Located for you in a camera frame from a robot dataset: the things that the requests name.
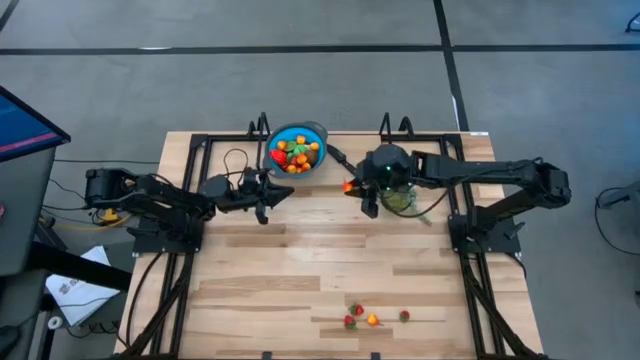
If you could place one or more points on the green toy kiwi half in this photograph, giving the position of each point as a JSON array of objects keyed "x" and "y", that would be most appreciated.
[{"x": 291, "y": 146}]

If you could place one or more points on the potted succulent plant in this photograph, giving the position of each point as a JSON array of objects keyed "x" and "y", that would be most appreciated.
[{"x": 400, "y": 200}]

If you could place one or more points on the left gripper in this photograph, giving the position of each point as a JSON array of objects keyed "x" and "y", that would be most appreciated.
[{"x": 257, "y": 192}]

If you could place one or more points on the white tape roll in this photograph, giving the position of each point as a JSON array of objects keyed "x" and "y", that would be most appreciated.
[{"x": 49, "y": 322}]

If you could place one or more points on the brown toy kiwi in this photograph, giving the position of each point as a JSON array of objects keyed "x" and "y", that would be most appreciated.
[{"x": 311, "y": 156}]

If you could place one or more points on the blue collapsible bowl grey rim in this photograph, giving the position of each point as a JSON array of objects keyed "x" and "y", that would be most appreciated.
[{"x": 295, "y": 131}]

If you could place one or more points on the red orange toy peach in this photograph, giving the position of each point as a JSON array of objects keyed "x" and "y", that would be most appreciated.
[
  {"x": 301, "y": 139},
  {"x": 291, "y": 169},
  {"x": 347, "y": 187},
  {"x": 306, "y": 167}
]

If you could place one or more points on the large computer monitor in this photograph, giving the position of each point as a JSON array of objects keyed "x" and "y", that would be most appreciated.
[{"x": 25, "y": 125}]

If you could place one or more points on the black aluminium rig frame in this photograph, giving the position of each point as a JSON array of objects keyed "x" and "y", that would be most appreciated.
[{"x": 225, "y": 138}]

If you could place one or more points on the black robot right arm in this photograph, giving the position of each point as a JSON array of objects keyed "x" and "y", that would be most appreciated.
[{"x": 475, "y": 170}]

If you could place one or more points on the yellow orange toy fruit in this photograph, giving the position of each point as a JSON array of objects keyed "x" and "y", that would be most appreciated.
[{"x": 314, "y": 146}]

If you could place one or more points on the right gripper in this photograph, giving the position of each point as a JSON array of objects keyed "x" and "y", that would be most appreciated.
[{"x": 371, "y": 190}]

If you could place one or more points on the white printed paper sheet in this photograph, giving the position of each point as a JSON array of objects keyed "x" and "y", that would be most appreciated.
[{"x": 80, "y": 295}]

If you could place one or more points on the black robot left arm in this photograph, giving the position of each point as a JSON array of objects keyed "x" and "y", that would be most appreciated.
[{"x": 150, "y": 195}]

